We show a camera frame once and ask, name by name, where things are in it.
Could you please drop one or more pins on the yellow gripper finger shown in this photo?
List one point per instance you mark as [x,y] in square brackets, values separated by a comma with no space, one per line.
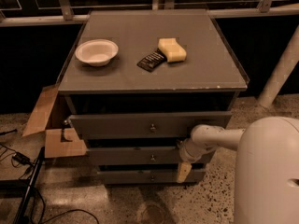
[184,169]

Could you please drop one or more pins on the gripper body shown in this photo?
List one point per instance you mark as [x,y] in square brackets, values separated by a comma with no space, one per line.
[186,153]

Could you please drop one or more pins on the grey drawer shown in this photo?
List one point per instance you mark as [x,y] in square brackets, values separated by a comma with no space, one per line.
[144,125]
[138,177]
[133,155]

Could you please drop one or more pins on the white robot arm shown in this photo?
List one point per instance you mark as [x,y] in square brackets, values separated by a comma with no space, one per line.
[266,167]

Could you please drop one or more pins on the grey top drawer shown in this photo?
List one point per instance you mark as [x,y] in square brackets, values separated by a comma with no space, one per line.
[144,125]

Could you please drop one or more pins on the grey bottom drawer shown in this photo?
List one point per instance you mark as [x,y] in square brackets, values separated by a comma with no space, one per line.
[138,177]

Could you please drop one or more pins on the grey drawer cabinet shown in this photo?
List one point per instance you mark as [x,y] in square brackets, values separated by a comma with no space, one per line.
[159,109]

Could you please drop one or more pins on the yellow sponge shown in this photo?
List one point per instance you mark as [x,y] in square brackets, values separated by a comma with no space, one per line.
[172,50]

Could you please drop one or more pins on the brown cardboard box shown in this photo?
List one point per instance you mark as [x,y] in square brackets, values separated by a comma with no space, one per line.
[48,117]

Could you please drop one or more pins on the white paper bowl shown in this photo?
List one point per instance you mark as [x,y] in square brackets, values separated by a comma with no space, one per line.
[97,52]

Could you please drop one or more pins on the metal railing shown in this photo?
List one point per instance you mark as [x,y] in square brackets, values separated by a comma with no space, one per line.
[50,12]

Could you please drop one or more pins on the black power adapter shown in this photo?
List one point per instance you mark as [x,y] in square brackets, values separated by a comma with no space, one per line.
[20,158]

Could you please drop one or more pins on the black flat stand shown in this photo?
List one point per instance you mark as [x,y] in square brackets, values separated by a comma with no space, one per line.
[29,188]

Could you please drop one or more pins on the white diagonal post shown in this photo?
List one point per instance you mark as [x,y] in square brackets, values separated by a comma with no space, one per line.
[287,62]

